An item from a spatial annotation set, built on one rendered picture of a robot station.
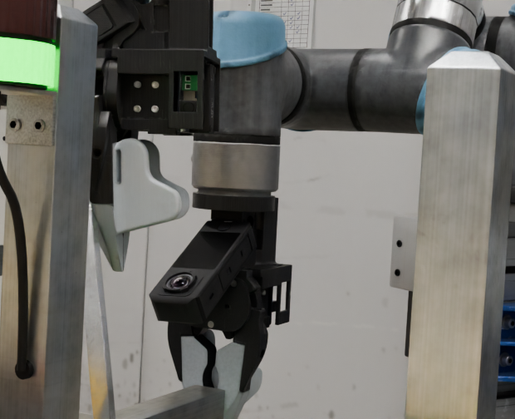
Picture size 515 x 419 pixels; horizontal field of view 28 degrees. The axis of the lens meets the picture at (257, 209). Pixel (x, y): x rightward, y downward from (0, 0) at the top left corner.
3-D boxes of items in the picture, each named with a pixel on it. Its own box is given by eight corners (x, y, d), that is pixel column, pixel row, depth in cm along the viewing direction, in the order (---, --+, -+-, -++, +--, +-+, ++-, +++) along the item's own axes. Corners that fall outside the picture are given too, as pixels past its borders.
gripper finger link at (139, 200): (176, 278, 69) (178, 138, 68) (89, 275, 70) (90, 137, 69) (185, 273, 72) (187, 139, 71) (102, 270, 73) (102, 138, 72)
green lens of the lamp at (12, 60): (-8, 86, 61) (-6, 48, 61) (76, 88, 58) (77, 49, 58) (-85, 76, 55) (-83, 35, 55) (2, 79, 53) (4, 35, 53)
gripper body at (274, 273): (291, 330, 93) (299, 195, 93) (247, 344, 86) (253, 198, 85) (218, 319, 97) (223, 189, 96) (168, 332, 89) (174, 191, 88)
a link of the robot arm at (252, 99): (307, 20, 91) (262, 7, 84) (301, 145, 92) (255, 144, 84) (228, 21, 95) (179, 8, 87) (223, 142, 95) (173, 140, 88)
